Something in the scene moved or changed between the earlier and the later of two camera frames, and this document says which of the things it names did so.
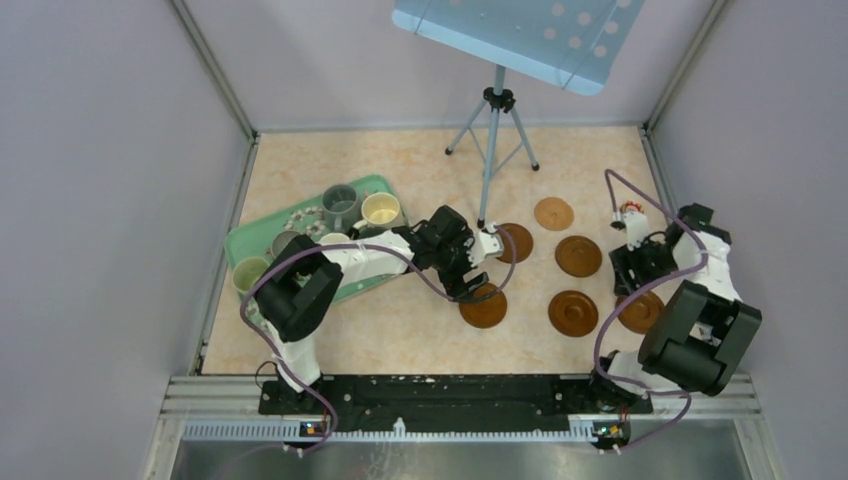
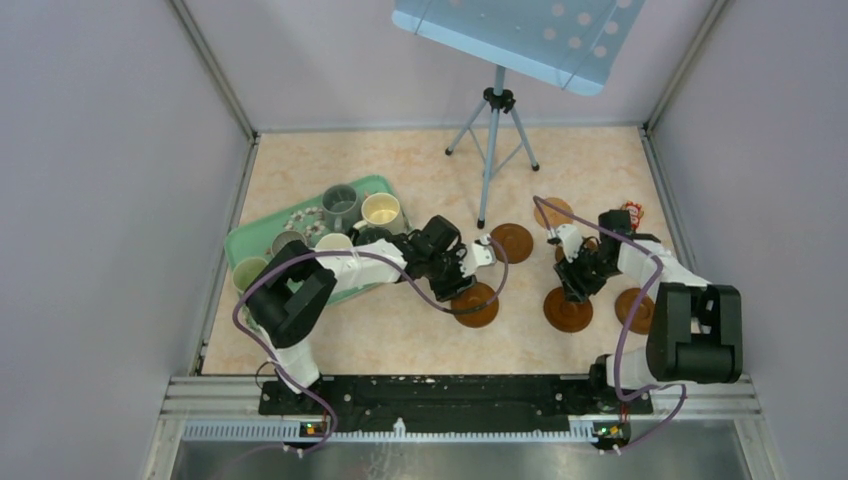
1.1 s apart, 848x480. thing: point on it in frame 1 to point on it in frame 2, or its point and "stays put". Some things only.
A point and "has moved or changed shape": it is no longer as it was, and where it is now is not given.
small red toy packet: [631, 206] stays put
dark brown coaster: [573, 313] has moved or changed shape
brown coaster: [640, 314] stays put
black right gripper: [623, 260] to [575, 288]
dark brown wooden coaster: [487, 311] stays put
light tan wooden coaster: [554, 213] stays put
